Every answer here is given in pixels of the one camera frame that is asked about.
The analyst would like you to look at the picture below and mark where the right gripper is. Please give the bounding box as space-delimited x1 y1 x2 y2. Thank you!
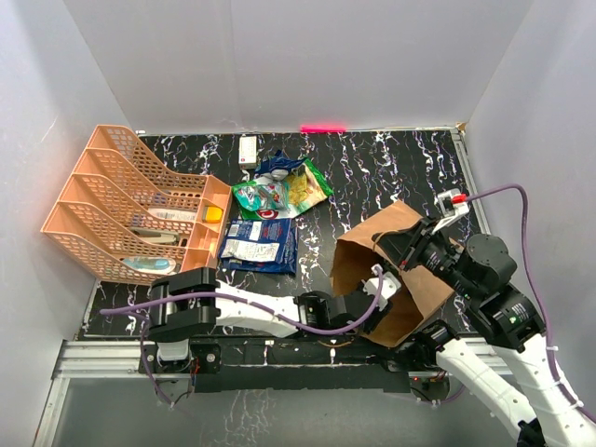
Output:
371 213 479 299

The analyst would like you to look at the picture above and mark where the brown paper bag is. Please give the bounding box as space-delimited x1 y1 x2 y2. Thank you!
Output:
330 199 465 349

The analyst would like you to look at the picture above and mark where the blue cookie bag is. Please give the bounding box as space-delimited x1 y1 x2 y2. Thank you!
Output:
217 218 293 271

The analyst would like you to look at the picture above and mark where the navy Kettle chips bag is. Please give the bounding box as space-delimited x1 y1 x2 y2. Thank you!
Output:
222 223 299 276

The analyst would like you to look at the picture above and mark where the teal snack packet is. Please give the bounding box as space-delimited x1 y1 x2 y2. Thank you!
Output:
234 182 289 211

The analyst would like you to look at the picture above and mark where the green chips bag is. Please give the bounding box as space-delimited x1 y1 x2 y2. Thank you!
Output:
232 158 333 221

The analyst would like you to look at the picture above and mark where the dark blue snack bag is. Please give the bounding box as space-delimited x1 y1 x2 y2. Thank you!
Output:
254 150 305 181

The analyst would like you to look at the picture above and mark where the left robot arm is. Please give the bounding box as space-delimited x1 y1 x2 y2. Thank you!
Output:
147 264 401 372

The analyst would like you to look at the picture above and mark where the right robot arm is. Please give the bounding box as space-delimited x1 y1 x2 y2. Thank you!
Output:
372 218 595 446

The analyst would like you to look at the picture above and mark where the red light strip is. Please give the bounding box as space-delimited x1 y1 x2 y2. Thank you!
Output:
300 122 346 134

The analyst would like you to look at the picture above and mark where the yellow sticky note block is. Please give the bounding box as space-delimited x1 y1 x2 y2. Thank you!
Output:
202 205 224 224

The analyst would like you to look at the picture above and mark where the small white box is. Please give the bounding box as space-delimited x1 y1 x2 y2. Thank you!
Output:
238 135 257 169

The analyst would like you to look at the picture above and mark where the white tube in organizer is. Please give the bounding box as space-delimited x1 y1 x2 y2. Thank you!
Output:
148 208 196 222

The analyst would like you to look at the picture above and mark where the clear pouch in organizer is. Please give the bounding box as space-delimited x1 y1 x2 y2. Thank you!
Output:
121 256 177 275

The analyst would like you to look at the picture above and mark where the stapler in organizer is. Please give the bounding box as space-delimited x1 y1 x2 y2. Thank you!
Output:
129 227 180 245

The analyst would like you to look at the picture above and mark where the orange plastic desk organizer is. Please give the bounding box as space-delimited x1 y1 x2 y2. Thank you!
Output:
41 125 232 285

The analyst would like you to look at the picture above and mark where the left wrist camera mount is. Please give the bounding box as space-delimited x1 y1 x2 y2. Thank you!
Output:
363 272 401 311

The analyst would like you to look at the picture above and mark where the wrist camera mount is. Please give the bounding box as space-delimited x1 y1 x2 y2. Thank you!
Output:
363 272 401 311
432 188 469 234

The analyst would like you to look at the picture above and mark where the black front mounting rail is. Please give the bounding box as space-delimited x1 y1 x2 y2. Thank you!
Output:
190 336 411 393

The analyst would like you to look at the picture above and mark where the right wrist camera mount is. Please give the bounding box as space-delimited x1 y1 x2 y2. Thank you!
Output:
432 188 469 234

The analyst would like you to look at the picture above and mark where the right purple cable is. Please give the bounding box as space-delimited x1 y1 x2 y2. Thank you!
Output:
465 183 596 420

